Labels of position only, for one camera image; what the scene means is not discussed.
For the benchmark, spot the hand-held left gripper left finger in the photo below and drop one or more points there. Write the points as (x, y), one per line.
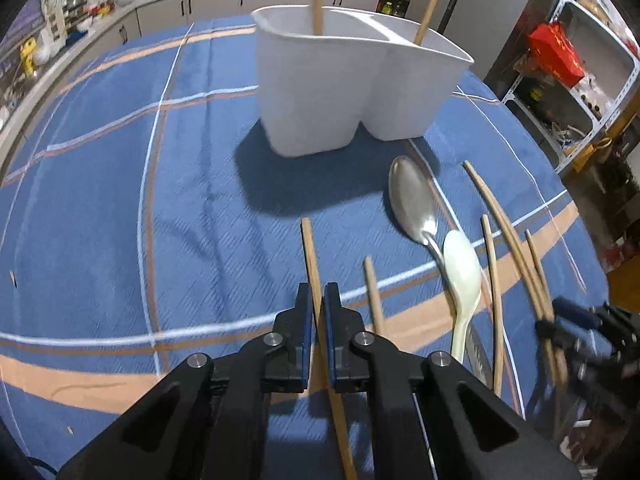
(302, 350)

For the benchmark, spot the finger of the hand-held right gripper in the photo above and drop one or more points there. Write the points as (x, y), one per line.
(575, 311)
(557, 332)

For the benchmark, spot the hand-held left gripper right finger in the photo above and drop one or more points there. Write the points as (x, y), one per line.
(330, 350)

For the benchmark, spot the white ceramic spoon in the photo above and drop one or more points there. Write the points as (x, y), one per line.
(462, 265)

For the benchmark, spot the metal spoon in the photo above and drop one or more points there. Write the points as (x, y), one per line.
(412, 200)

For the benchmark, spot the white utensil holder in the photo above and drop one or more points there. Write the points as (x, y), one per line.
(310, 90)

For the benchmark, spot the blue plaid tablecloth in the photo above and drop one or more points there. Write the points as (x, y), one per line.
(150, 210)

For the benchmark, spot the red gift bag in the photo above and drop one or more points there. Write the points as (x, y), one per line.
(555, 50)

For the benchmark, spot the white metal shelf rack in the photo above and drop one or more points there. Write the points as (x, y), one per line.
(567, 6)

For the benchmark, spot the grey refrigerator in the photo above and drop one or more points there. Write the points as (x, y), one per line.
(460, 10)

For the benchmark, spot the cluster of condiment bottles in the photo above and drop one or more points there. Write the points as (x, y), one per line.
(392, 8)

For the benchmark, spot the wooden dish rack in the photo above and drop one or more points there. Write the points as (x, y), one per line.
(75, 2)

